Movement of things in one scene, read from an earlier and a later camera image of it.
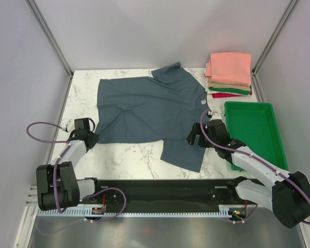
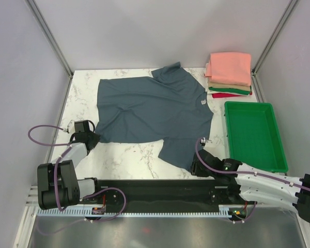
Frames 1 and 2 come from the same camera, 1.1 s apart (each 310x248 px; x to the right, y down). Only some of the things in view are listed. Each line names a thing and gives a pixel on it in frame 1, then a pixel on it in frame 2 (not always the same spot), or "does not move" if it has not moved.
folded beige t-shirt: (211, 84) does not move
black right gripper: (197, 129) to (195, 170)
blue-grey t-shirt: (161, 108) does not move
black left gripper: (94, 139) does not move
